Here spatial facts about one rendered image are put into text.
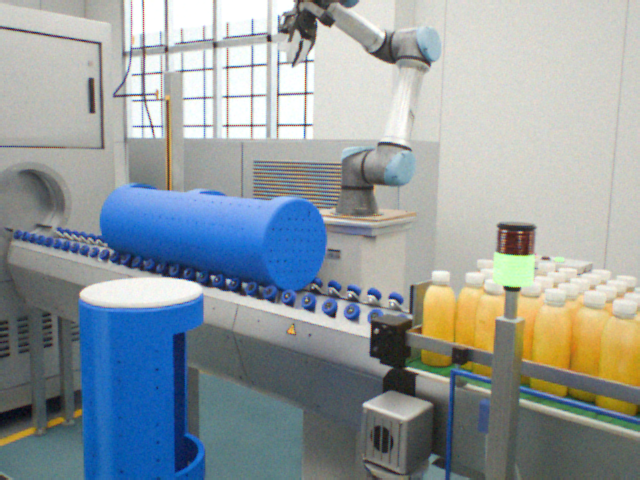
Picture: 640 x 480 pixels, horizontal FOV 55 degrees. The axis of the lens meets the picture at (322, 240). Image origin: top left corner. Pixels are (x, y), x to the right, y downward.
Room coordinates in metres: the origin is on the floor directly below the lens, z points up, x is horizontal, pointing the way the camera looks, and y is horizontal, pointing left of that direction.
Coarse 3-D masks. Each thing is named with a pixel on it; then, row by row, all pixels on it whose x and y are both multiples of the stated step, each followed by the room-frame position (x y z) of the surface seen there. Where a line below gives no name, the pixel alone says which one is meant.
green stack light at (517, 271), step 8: (496, 256) 0.99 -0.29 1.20; (504, 256) 0.98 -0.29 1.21; (512, 256) 0.97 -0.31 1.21; (520, 256) 0.97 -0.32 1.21; (528, 256) 0.97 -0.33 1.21; (496, 264) 0.99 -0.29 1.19; (504, 264) 0.98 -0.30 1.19; (512, 264) 0.97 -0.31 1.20; (520, 264) 0.97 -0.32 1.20; (528, 264) 0.97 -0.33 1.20; (496, 272) 0.99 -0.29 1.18; (504, 272) 0.98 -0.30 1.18; (512, 272) 0.97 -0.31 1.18; (520, 272) 0.97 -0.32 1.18; (528, 272) 0.97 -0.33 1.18; (496, 280) 0.99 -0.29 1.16; (504, 280) 0.98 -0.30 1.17; (512, 280) 0.97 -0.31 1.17; (520, 280) 0.97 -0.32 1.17; (528, 280) 0.97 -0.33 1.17
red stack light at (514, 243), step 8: (496, 232) 1.00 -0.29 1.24; (504, 232) 0.98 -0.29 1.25; (512, 232) 0.97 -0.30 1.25; (520, 232) 0.97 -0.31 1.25; (528, 232) 0.97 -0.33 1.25; (536, 232) 0.99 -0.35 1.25; (496, 240) 1.00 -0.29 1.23; (504, 240) 0.98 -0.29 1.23; (512, 240) 0.97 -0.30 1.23; (520, 240) 0.97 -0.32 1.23; (528, 240) 0.97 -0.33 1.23; (496, 248) 0.99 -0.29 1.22; (504, 248) 0.98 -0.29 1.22; (512, 248) 0.97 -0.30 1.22; (520, 248) 0.97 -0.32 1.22; (528, 248) 0.97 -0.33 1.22
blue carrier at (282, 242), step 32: (128, 192) 2.24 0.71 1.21; (160, 192) 2.14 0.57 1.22; (192, 192) 2.05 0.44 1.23; (128, 224) 2.13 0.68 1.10; (160, 224) 2.01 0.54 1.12; (192, 224) 1.91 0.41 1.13; (224, 224) 1.82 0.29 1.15; (256, 224) 1.74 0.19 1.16; (288, 224) 1.77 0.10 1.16; (320, 224) 1.88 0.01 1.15; (160, 256) 2.06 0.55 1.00; (192, 256) 1.92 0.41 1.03; (224, 256) 1.81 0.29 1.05; (256, 256) 1.71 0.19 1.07; (288, 256) 1.78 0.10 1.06; (320, 256) 1.89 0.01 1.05; (288, 288) 1.78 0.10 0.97
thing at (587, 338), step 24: (552, 312) 1.16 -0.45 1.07; (576, 312) 1.20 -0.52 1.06; (600, 312) 1.14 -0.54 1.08; (552, 336) 1.15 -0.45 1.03; (576, 336) 1.16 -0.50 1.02; (600, 336) 1.13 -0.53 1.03; (624, 336) 1.07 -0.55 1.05; (552, 360) 1.14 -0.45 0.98; (576, 360) 1.15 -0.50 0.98; (600, 360) 1.10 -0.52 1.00; (624, 360) 1.06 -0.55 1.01; (552, 384) 1.14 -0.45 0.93; (624, 408) 1.06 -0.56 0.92
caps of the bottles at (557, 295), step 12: (588, 276) 1.33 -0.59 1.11; (600, 276) 1.39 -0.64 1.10; (624, 276) 1.35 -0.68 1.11; (564, 288) 1.22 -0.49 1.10; (576, 288) 1.22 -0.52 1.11; (588, 288) 1.28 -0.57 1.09; (600, 288) 1.21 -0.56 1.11; (612, 288) 1.21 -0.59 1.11; (624, 288) 1.26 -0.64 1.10; (636, 288) 1.22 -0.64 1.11; (552, 300) 1.16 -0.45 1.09; (564, 300) 1.17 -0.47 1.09; (588, 300) 1.16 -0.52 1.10; (600, 300) 1.15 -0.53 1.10; (624, 300) 1.11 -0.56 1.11; (636, 300) 1.14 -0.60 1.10; (624, 312) 1.08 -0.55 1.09
